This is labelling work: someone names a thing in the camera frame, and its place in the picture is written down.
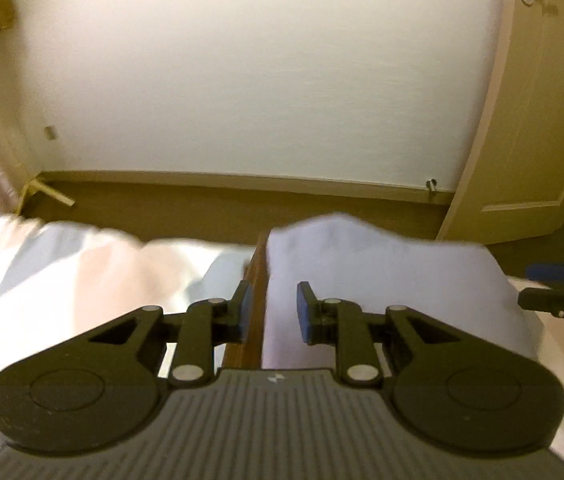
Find low wall socket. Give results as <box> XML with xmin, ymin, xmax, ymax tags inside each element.
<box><xmin>44</xmin><ymin>126</ymin><xmax>57</xmax><ymax>140</ymax></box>

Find grey pants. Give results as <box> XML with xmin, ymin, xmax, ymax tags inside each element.
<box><xmin>261</xmin><ymin>214</ymin><xmax>537</xmax><ymax>370</ymax></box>

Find beige door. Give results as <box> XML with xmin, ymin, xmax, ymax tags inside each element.
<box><xmin>437</xmin><ymin>0</ymin><xmax>564</xmax><ymax>245</ymax></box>

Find checkered quilt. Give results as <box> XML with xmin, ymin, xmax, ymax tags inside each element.
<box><xmin>0</xmin><ymin>214</ymin><xmax>564</xmax><ymax>458</ymax></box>

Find door stopper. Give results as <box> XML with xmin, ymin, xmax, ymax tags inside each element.
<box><xmin>426</xmin><ymin>179</ymin><xmax>437</xmax><ymax>196</ymax></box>

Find folded brown garment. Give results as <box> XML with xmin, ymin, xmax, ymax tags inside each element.
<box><xmin>222</xmin><ymin>232</ymin><xmax>270</xmax><ymax>370</ymax></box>

